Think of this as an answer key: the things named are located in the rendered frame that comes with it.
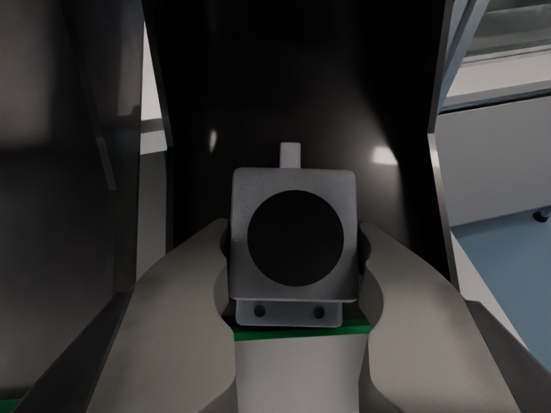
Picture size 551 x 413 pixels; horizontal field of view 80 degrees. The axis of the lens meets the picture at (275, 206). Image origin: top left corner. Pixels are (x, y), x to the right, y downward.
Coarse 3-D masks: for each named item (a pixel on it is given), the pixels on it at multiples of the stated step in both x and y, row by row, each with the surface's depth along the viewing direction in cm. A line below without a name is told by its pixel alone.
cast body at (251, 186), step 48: (288, 144) 16; (240, 192) 11; (288, 192) 11; (336, 192) 11; (240, 240) 11; (288, 240) 10; (336, 240) 10; (240, 288) 11; (288, 288) 11; (336, 288) 11
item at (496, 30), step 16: (496, 0) 77; (512, 0) 78; (528, 0) 79; (544, 0) 80; (496, 16) 80; (512, 16) 81; (528, 16) 82; (544, 16) 83; (480, 32) 83; (496, 32) 84; (512, 32) 85; (528, 32) 86; (544, 32) 87; (480, 48) 87; (496, 48) 88
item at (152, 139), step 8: (144, 120) 19; (152, 120) 19; (160, 120) 19; (144, 128) 19; (152, 128) 19; (160, 128) 19; (144, 136) 19; (152, 136) 19; (160, 136) 19; (144, 144) 19; (152, 144) 19; (160, 144) 20; (144, 152) 20
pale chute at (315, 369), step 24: (336, 336) 30; (360, 336) 30; (240, 360) 30; (264, 360) 30; (288, 360) 30; (312, 360) 30; (336, 360) 30; (360, 360) 30; (240, 384) 30; (264, 384) 30; (288, 384) 30; (312, 384) 31; (336, 384) 31; (240, 408) 31; (264, 408) 31; (288, 408) 31; (312, 408) 31; (336, 408) 31
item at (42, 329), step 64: (0, 0) 19; (64, 0) 12; (128, 0) 17; (0, 64) 18; (64, 64) 18; (128, 64) 16; (0, 128) 17; (64, 128) 17; (128, 128) 16; (0, 192) 17; (64, 192) 17; (128, 192) 16; (0, 256) 16; (64, 256) 16; (128, 256) 15; (0, 320) 15; (64, 320) 15; (0, 384) 15
